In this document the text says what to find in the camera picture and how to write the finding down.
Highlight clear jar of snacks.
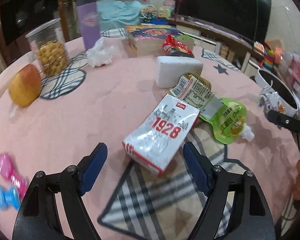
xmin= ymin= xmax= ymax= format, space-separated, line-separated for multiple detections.
xmin=26 ymin=18 xmax=69 ymax=77

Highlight pink plastic storage boxes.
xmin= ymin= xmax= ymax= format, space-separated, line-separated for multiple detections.
xmin=279 ymin=51 xmax=300 ymax=99

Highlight pink toy dumbbell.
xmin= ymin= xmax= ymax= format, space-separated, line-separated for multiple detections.
xmin=0 ymin=153 xmax=29 ymax=200

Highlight wooden sliding door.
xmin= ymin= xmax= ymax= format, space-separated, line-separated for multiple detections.
xmin=0 ymin=0 xmax=73 ymax=46

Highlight ferris wheel toy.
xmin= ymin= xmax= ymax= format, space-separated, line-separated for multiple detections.
xmin=140 ymin=4 xmax=157 ymax=24

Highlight silver wrapper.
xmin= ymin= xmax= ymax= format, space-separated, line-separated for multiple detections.
xmin=258 ymin=86 xmax=285 ymax=114

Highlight white 1928 milk carton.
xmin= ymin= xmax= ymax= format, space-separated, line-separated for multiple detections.
xmin=122 ymin=94 xmax=199 ymax=176

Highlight white tissue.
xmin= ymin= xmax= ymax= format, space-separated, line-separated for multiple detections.
xmin=87 ymin=37 xmax=115 ymax=68

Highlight gold green label wrapper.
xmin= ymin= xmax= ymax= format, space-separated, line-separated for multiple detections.
xmin=169 ymin=73 xmax=212 ymax=110

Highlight green spout pouch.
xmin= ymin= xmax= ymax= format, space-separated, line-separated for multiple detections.
xmin=200 ymin=96 xmax=255 ymax=145

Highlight pink table cloth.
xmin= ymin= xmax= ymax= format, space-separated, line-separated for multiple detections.
xmin=0 ymin=38 xmax=300 ymax=239

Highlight white foam block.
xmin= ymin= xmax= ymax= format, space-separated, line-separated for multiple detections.
xmin=154 ymin=56 xmax=203 ymax=88

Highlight white round trash bin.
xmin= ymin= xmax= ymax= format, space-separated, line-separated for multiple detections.
xmin=255 ymin=69 xmax=299 ymax=117

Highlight blue toy dumbbell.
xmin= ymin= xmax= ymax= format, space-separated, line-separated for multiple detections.
xmin=0 ymin=186 xmax=20 ymax=210

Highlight white tv cabinet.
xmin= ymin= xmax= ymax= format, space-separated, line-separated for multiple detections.
xmin=172 ymin=18 xmax=263 ymax=77

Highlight red yellow apple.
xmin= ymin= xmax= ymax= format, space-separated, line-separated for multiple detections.
xmin=8 ymin=64 xmax=42 ymax=107

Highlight teal covered armchair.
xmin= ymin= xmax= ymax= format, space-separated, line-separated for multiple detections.
xmin=97 ymin=0 xmax=143 ymax=31

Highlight rainbow stacking ring toy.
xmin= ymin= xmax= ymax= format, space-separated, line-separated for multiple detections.
xmin=262 ymin=49 xmax=275 ymax=71

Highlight red snack packet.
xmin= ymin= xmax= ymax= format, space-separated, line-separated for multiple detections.
xmin=162 ymin=34 xmax=194 ymax=58

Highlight colourful book box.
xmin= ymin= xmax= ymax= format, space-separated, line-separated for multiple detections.
xmin=125 ymin=24 xmax=194 ymax=56

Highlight purple tall box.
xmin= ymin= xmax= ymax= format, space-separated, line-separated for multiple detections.
xmin=75 ymin=0 xmax=101 ymax=50

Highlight large black television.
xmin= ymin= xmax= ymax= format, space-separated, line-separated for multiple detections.
xmin=175 ymin=0 xmax=271 ymax=43

